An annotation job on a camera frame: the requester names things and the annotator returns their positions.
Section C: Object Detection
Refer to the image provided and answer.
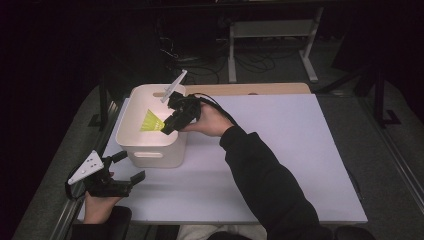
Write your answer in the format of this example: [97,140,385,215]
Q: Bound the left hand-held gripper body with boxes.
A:
[67,149,133,198]

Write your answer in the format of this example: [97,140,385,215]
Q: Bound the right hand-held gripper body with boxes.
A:
[160,69,203,132]

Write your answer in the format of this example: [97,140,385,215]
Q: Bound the yellow shuttlecock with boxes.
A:
[139,109,166,133]

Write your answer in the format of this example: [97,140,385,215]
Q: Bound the white plastic bin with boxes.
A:
[115,83,188,169]

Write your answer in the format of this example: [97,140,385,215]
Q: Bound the person's left hand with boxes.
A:
[83,191,123,225]

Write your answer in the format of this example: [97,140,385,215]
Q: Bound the person's right hand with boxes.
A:
[181,101,234,138]

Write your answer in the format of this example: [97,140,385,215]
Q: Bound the black metal stand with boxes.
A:
[372,66,403,129]
[88,76,118,131]

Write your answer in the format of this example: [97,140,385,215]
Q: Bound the wooden table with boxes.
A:
[184,82,312,98]

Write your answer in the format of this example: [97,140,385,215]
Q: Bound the person's legs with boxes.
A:
[176,223,268,240]

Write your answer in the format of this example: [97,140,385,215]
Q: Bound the white table mat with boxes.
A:
[77,93,368,225]

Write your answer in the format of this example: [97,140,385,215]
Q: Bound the right hand-held gripper cable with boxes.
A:
[188,92,238,127]

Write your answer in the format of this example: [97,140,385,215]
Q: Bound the hand-held gripper cable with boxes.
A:
[64,166,80,201]
[188,92,238,127]

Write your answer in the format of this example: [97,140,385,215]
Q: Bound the left hand-held gripper cable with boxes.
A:
[64,166,80,201]

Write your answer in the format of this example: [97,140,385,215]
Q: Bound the black floor cables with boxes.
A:
[159,46,278,85]

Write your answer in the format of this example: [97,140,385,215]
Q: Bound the white desk frame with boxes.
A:
[227,6,325,84]

